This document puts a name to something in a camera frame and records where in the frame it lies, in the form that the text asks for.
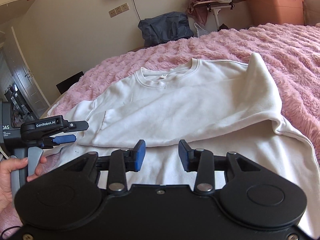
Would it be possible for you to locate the person's left hand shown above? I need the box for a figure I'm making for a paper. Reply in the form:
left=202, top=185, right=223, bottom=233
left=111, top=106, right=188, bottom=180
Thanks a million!
left=0, top=156, right=47, bottom=212

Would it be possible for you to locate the wall power socket strip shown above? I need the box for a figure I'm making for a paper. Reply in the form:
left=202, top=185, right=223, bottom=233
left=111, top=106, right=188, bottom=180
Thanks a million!
left=109, top=3, right=130, bottom=18

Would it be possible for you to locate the white room door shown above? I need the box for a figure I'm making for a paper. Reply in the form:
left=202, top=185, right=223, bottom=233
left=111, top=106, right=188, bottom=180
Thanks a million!
left=3, top=27, right=50, bottom=118

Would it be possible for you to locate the dark blue duffel bag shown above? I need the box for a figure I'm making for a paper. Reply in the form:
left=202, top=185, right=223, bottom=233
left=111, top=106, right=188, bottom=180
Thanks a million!
left=138, top=11, right=194, bottom=47

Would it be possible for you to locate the pink fluffy bed blanket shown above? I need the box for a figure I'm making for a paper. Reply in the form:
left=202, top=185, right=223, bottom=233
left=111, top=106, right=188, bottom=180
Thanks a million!
left=48, top=23, right=319, bottom=151

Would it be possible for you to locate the small folding side table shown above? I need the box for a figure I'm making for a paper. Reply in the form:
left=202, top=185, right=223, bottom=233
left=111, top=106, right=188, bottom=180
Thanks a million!
left=193, top=0, right=246, bottom=30

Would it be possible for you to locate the white sweatshirt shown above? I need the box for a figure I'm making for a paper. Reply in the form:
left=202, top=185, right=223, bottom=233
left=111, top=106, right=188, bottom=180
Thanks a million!
left=53, top=53, right=319, bottom=237

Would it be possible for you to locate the orange plastic storage bin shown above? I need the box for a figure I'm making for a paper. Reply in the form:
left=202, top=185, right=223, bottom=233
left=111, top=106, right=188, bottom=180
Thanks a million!
left=247, top=0, right=304, bottom=26

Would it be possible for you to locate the black box beside bed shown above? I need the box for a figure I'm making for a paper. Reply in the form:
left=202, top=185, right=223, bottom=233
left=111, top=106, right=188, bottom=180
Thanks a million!
left=56, top=71, right=84, bottom=94

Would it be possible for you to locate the television power cable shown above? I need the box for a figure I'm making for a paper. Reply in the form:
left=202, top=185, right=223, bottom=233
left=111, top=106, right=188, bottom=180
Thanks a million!
left=128, top=0, right=141, bottom=22

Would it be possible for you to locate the white plastic bag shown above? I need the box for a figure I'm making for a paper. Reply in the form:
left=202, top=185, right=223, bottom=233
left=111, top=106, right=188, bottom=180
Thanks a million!
left=194, top=22, right=210, bottom=37

